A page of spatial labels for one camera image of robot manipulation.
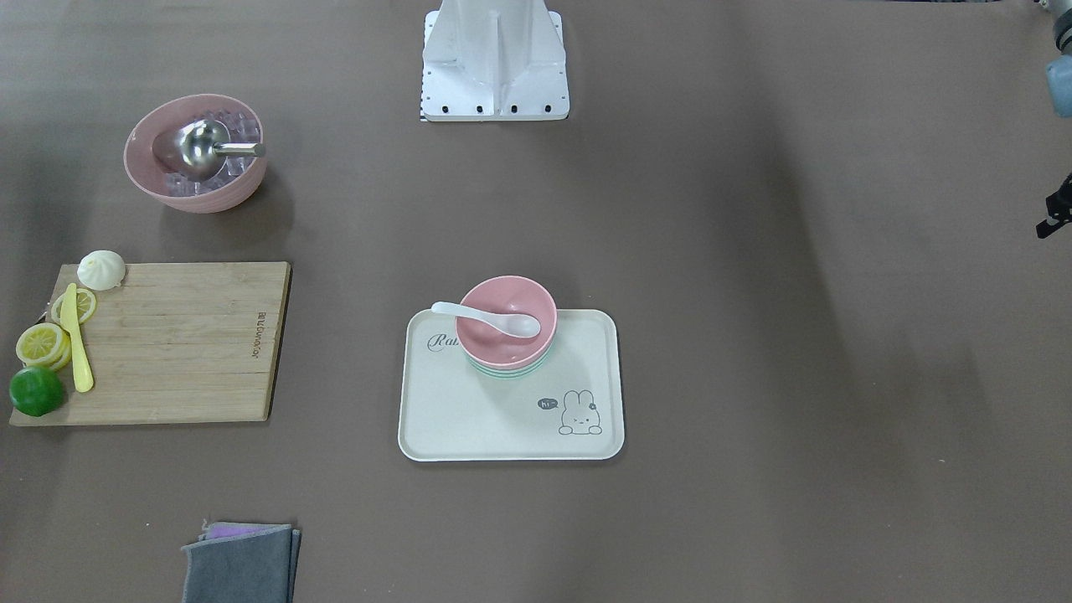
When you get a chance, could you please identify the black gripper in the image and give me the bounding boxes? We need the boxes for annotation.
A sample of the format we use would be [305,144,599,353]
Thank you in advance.
[1034,174,1072,240]

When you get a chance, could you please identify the white ceramic spoon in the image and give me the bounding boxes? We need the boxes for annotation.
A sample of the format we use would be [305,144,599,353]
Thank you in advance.
[430,302,541,339]

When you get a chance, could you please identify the small pink bowl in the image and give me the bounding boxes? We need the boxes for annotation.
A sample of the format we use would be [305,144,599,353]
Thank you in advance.
[455,276,559,373]

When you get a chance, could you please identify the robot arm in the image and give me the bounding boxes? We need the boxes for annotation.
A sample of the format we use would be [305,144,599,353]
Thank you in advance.
[1034,1,1071,240]

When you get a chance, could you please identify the large pink bowl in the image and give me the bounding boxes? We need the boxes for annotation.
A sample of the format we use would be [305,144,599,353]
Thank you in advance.
[123,93,268,214]

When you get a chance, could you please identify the yellow plastic spoon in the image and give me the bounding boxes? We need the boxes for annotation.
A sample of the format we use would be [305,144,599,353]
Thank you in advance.
[60,283,95,393]

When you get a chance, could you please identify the white rectangular tray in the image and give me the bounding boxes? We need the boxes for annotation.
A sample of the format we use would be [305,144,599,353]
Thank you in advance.
[397,309,626,461]

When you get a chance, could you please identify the stacked green bowls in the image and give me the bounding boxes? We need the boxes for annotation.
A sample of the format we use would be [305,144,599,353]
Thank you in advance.
[466,348,552,380]

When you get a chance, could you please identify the metal scoop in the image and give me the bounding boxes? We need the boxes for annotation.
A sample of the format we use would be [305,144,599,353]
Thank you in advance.
[151,119,265,182]

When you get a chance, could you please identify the wooden cutting board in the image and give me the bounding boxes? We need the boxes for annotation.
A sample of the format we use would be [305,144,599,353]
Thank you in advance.
[10,262,291,427]

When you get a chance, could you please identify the grey folded cloth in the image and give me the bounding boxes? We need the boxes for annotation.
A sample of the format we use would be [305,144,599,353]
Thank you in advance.
[183,523,302,602]

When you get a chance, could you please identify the lemon slice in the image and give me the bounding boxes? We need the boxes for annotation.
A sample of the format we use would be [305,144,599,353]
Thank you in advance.
[47,340,72,373]
[49,286,96,325]
[15,323,69,368]

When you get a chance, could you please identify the green lime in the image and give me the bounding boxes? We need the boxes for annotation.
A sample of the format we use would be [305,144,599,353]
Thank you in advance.
[8,366,65,417]

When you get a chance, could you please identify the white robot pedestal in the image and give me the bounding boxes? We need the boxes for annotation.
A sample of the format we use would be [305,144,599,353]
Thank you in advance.
[419,1,570,122]

